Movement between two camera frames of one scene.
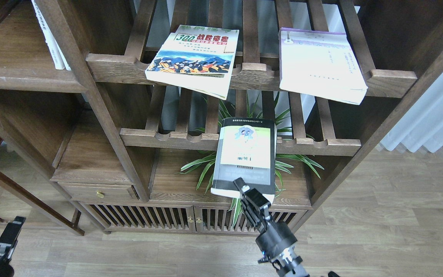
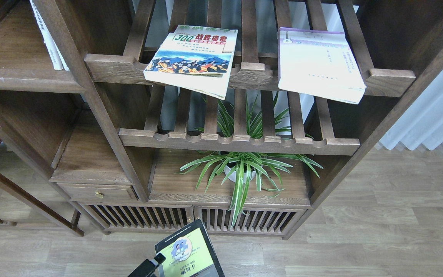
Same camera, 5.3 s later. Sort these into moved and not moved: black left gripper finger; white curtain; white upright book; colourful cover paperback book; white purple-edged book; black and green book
Moved: black and green book; black left gripper finger
Not moved: colourful cover paperback book; white upright book; white purple-edged book; white curtain
